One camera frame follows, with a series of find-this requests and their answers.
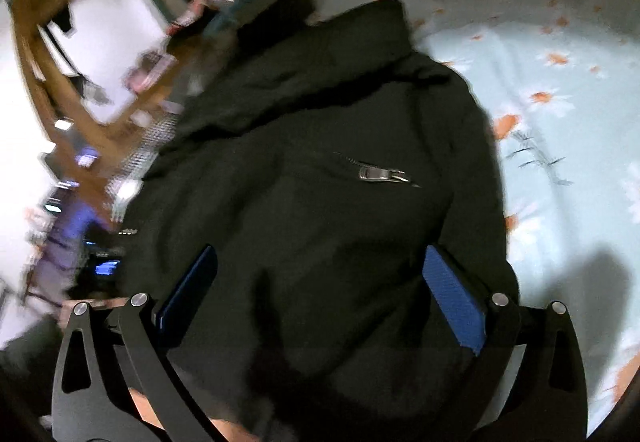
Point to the teal garment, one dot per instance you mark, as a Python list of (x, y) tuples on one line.
[(234, 14)]

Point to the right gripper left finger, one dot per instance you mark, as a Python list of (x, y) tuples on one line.
[(90, 399)]

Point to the light blue floral bedsheet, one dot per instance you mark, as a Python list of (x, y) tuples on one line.
[(559, 80)]

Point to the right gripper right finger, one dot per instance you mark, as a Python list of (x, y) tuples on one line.
[(528, 383)]

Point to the black jacket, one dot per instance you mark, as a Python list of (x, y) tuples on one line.
[(350, 188)]

